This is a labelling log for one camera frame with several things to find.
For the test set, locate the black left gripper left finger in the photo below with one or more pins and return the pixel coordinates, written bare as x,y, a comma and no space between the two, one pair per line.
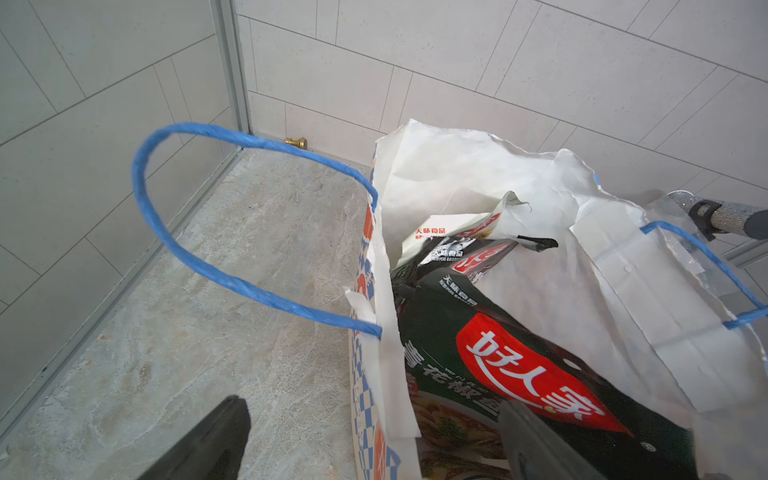
213,449

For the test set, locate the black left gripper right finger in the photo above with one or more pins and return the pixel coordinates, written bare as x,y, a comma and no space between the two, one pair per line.
534,451

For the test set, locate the dark green seasoning packet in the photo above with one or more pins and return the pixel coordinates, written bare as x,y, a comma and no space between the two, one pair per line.
465,357

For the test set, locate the black red seasoning packet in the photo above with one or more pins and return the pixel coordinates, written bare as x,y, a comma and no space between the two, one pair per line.
467,256

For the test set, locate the brass wall fitting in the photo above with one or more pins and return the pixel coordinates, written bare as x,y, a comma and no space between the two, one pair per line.
300,143

